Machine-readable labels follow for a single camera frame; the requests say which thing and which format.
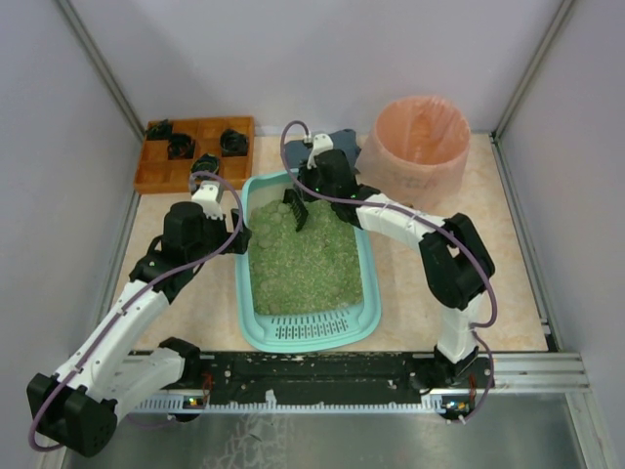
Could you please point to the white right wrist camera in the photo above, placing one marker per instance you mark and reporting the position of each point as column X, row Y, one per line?
column 317, row 145

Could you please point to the dark patterned rolled cloth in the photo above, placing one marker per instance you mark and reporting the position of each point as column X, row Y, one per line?
column 207, row 162

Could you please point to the black rail base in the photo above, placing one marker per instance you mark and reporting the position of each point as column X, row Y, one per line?
column 347, row 378

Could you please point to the folded dark grey cloth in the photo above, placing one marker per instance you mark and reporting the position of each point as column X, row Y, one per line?
column 297, row 151

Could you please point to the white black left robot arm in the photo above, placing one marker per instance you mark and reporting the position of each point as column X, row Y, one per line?
column 80, row 404

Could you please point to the teal plastic litter box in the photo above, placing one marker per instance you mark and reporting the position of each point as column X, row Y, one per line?
column 304, row 290

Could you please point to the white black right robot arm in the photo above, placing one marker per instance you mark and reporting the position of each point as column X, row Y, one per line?
column 456, row 263

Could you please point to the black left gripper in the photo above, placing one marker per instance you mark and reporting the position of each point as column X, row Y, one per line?
column 236, row 227

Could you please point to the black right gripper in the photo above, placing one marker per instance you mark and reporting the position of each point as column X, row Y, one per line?
column 307, row 181

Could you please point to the orange bagged trash bin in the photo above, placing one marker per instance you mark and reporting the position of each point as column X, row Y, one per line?
column 416, row 151

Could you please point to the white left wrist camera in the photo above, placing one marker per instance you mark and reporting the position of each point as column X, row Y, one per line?
column 209, row 196

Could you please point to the black slotted litter scoop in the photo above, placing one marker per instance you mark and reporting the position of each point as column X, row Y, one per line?
column 298, row 208

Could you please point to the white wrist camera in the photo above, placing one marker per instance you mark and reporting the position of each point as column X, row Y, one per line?
column 317, row 145
column 209, row 196

